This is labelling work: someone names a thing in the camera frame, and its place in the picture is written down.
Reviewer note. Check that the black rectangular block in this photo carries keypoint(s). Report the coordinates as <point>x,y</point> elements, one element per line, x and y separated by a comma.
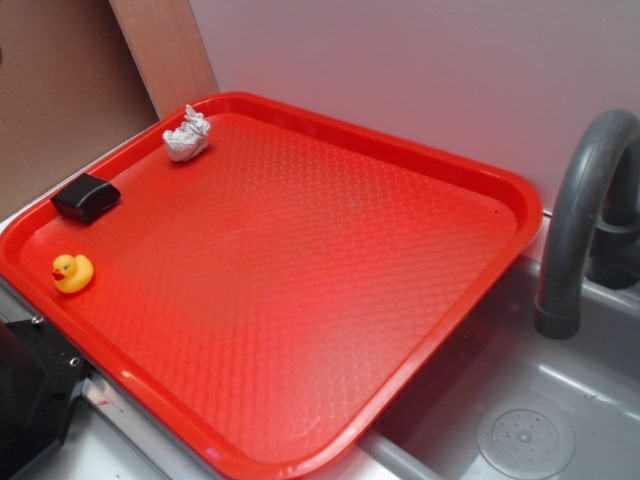
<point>86,198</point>

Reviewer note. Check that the yellow rubber duck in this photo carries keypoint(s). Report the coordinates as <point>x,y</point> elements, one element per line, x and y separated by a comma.
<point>72,273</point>

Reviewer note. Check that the crumpled white paper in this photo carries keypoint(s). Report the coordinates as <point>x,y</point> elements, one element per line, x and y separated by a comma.
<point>189,139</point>

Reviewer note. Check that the brown cardboard panel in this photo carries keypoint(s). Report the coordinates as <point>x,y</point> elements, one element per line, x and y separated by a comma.
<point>70,92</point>

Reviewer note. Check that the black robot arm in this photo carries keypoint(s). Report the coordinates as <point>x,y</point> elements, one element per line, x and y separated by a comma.
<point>41,378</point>

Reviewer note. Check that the wooden beam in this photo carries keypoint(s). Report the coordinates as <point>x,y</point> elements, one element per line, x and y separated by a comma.
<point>168,50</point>

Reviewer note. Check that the grey toy faucet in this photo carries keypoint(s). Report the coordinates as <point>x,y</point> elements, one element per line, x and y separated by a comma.
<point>594,229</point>

